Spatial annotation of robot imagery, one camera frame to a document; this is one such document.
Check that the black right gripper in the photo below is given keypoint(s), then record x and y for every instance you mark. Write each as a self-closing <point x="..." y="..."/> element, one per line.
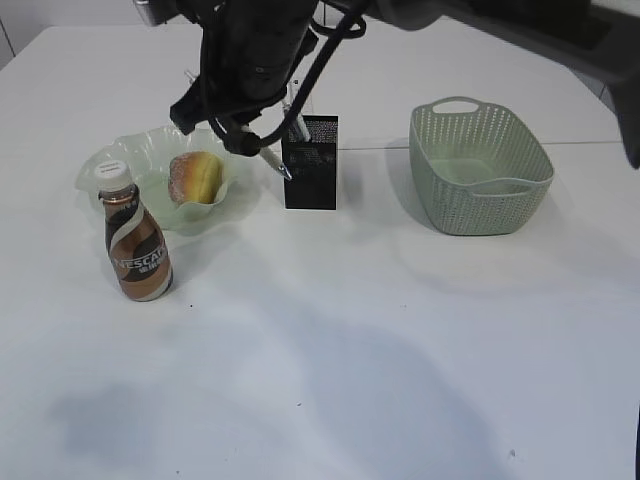
<point x="249" y="50"/>

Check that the white pen grey grip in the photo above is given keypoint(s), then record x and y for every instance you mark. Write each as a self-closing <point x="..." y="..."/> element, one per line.
<point x="298" y="126"/>

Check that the sugared bread roll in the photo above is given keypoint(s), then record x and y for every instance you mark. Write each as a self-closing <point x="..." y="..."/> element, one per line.
<point x="195" y="177"/>

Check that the Nescafe coffee bottle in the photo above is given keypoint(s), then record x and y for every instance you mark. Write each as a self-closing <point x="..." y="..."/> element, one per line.
<point x="134" y="242"/>

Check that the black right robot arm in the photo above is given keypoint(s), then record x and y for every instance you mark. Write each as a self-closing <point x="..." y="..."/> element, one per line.
<point x="598" y="41"/>

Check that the black mesh pen holder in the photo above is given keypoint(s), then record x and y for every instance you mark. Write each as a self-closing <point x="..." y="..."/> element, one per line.
<point x="312" y="164"/>

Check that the green wavy glass plate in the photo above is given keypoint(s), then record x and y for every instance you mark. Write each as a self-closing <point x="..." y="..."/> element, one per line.
<point x="148" y="155"/>

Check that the green plastic woven basket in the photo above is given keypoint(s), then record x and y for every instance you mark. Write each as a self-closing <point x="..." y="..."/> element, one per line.
<point x="479" y="172"/>

